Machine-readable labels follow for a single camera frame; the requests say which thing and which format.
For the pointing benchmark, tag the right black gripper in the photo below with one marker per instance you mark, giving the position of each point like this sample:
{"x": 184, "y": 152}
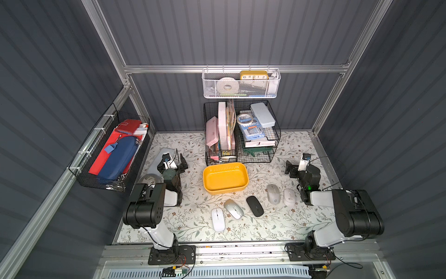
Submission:
{"x": 295, "y": 171}

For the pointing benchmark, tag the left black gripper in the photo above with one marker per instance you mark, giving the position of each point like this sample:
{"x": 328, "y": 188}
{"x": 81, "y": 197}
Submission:
{"x": 175, "y": 167}

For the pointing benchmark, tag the grey mouse with logo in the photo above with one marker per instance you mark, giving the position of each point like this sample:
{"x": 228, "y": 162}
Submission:
{"x": 274, "y": 194}

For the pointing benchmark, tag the black mouse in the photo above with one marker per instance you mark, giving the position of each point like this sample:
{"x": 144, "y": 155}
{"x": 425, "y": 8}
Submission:
{"x": 255, "y": 206}

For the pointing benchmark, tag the yellow storage box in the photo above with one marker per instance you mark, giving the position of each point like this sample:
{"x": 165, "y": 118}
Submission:
{"x": 225, "y": 178}

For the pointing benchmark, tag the silver grey mouse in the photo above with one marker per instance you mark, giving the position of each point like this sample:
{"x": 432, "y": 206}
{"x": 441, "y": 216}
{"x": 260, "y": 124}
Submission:
{"x": 234, "y": 209}

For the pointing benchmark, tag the white mouse with orange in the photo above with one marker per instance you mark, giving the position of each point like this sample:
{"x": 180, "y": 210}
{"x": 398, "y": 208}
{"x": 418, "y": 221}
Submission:
{"x": 218, "y": 220}

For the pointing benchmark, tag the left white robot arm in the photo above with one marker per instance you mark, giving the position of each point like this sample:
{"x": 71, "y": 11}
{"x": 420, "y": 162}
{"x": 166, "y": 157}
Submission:
{"x": 160, "y": 188}

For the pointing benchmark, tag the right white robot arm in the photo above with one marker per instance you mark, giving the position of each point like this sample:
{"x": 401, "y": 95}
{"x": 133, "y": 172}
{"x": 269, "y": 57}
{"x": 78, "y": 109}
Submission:
{"x": 356, "y": 216}

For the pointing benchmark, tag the light blue pencil box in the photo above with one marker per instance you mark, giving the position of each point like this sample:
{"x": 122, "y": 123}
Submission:
{"x": 263, "y": 115}

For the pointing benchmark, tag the white upright box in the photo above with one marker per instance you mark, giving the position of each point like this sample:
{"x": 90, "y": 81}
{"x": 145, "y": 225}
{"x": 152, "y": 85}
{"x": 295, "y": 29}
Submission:
{"x": 222, "y": 126}

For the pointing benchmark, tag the blue pencil case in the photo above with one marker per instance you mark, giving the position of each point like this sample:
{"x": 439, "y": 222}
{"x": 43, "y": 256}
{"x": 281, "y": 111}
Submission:
{"x": 118, "y": 160}

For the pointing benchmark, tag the red folder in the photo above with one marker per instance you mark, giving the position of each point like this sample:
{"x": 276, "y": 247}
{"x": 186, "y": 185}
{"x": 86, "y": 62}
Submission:
{"x": 129, "y": 127}

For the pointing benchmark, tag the pink case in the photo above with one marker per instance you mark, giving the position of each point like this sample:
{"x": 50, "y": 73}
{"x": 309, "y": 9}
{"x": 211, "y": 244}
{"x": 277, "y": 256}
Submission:
{"x": 212, "y": 134}

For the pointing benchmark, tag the blue calculator package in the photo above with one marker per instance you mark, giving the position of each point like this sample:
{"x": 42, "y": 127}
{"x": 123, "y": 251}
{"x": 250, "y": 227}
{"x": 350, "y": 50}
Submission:
{"x": 252, "y": 131}

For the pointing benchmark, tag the clear tape roll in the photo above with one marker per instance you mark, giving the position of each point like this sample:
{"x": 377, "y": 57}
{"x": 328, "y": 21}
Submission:
{"x": 245, "y": 119}

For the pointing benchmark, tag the white mesh hanging basket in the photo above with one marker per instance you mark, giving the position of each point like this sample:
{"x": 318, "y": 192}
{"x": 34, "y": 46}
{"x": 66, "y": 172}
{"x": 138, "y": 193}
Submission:
{"x": 249, "y": 89}

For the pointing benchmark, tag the white tape roll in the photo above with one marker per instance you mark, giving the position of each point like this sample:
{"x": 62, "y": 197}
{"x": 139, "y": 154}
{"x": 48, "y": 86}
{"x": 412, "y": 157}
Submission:
{"x": 227, "y": 86}

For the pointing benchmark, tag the black wire desk organizer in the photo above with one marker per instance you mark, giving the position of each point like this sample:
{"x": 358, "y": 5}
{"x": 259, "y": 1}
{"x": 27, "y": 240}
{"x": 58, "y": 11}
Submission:
{"x": 242, "y": 152}

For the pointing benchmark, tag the black wire side basket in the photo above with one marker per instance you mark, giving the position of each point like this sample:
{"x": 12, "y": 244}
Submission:
{"x": 80, "y": 167}

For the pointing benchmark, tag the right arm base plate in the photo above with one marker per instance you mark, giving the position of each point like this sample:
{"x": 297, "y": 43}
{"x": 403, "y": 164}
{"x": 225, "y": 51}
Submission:
{"x": 300, "y": 252}

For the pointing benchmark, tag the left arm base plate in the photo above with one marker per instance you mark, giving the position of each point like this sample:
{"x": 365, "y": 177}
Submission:
{"x": 177, "y": 255}

